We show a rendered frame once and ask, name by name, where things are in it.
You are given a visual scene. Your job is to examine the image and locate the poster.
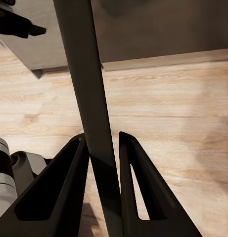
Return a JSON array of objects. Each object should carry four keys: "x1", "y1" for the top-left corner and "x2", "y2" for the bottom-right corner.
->
[{"x1": 53, "y1": 0, "x2": 123, "y2": 237}]

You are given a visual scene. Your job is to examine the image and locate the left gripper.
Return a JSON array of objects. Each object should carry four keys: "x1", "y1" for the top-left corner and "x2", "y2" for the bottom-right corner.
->
[{"x1": 0, "y1": 8, "x2": 46, "y2": 39}]

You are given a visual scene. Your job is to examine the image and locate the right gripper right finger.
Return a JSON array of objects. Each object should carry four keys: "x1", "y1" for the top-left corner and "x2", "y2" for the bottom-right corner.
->
[{"x1": 119, "y1": 131, "x2": 203, "y2": 237}]

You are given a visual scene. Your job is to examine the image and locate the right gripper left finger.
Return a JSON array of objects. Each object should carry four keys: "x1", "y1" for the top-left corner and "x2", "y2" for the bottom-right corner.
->
[{"x1": 0, "y1": 133, "x2": 90, "y2": 237}]

